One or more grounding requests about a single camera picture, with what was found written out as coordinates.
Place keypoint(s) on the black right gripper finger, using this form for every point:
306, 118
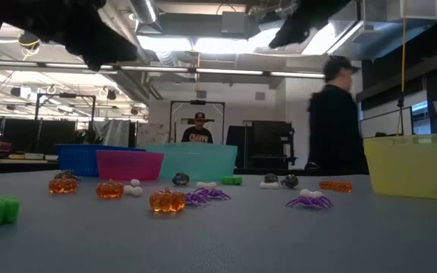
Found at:
288, 28
302, 32

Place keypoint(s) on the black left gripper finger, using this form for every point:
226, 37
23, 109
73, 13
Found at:
89, 55
112, 45

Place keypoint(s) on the dark grey skull toy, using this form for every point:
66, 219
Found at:
290, 181
271, 177
68, 174
181, 179

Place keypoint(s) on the orange translucent pumpkin toy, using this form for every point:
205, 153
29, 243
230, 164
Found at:
63, 186
167, 201
109, 190
343, 187
325, 185

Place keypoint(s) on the white bone toy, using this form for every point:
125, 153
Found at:
135, 182
310, 193
206, 185
269, 186
135, 191

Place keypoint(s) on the purple plastic spider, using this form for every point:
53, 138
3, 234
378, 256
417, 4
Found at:
193, 199
309, 201
212, 193

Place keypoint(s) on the long ceiling light strip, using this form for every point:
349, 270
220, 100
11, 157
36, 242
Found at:
154, 69
13, 63

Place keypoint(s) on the grey ceiling ventilation box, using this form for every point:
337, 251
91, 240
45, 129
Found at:
237, 24

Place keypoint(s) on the grey hanging cloth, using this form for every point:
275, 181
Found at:
116, 132

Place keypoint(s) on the person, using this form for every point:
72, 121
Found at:
197, 134
87, 137
334, 125

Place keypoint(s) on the black monitor row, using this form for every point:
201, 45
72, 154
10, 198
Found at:
55, 136

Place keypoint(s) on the white paper board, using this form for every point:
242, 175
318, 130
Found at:
152, 134

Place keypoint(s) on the white hanging ceiling panel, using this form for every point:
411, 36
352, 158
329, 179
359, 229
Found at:
419, 9

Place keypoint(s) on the black equipment cart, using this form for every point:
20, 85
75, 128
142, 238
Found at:
268, 130

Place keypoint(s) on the blue rectangular plastic basket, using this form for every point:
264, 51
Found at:
76, 161

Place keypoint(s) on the pink round plastic bowl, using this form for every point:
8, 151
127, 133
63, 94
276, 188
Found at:
129, 167

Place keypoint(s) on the black framed whiteboard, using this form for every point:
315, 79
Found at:
389, 123

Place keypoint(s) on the dark background desk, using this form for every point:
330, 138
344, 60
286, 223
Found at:
13, 167

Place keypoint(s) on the teal plastic basket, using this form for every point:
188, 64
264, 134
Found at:
199, 163

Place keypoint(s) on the translucent yellow plastic bin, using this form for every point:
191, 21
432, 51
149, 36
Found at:
412, 170

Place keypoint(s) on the black metal frame stand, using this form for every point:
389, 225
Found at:
66, 95
197, 102

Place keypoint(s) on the round silver duct piece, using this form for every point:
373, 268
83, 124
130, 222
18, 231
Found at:
144, 10

